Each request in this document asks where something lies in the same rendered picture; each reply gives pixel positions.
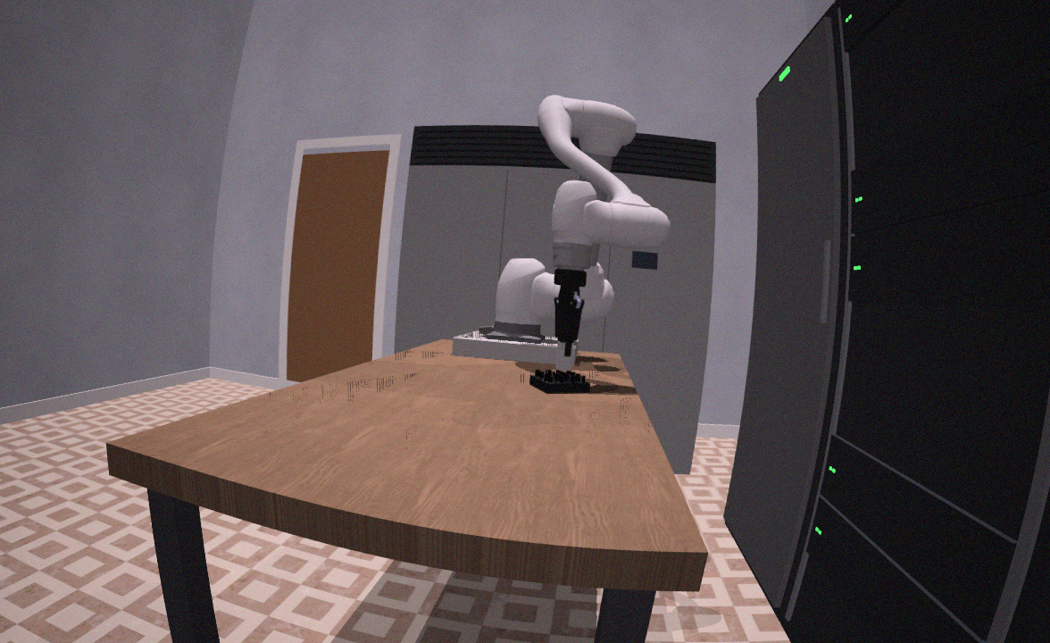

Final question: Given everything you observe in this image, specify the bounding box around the black knob box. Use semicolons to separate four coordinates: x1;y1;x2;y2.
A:
529;370;590;393

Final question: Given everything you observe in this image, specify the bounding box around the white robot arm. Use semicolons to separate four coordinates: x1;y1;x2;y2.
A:
479;95;671;344

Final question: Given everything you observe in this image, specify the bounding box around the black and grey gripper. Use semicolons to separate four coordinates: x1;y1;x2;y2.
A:
554;269;587;371

